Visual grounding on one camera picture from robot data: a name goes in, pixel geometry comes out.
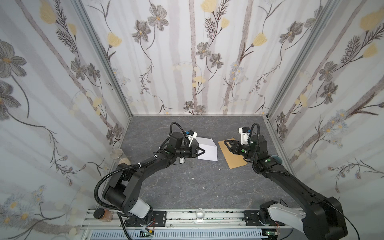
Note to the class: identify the brown jar black lid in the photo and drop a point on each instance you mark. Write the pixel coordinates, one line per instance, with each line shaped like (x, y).
(103, 215)

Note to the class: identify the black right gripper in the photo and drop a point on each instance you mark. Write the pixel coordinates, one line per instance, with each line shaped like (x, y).
(235, 146)

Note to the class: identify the white vented cable duct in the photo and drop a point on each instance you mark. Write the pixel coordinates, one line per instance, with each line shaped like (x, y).
(199, 234)

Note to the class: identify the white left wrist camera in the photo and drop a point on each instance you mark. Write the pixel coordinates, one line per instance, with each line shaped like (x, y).
(191, 135)

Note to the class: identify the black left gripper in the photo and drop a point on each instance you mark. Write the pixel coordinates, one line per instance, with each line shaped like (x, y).
(194, 151)

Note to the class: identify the aluminium corner frame post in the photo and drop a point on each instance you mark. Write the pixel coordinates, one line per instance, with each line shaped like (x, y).
(101, 53)
(309, 44)

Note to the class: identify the aluminium corner frame post left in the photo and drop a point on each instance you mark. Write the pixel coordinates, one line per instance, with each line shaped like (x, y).
(101, 53)

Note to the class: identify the clear glass dome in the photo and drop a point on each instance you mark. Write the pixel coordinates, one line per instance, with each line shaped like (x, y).
(200, 213)

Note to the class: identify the blue bordered floral letter paper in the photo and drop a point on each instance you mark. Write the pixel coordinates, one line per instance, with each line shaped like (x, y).
(210, 147)

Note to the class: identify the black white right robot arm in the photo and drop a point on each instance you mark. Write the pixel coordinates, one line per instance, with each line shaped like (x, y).
(320, 218)

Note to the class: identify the tan paper envelope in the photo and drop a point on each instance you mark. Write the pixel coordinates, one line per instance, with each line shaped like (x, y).
(233, 161)

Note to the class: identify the clear glass jar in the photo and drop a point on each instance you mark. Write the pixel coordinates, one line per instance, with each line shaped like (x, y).
(116, 154)

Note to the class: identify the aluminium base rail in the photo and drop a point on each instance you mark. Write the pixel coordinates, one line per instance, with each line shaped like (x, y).
(204, 220)

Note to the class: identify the beige round ball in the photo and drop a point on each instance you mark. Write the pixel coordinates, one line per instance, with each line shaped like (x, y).
(124, 162)

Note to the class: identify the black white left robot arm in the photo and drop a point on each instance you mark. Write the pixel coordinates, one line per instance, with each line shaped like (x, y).
(120, 189)

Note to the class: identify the aluminium corner frame post right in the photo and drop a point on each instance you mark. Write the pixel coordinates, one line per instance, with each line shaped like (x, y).
(309, 44)

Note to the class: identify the teal ceramic cup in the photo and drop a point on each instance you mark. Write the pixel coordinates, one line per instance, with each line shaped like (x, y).
(277, 159)

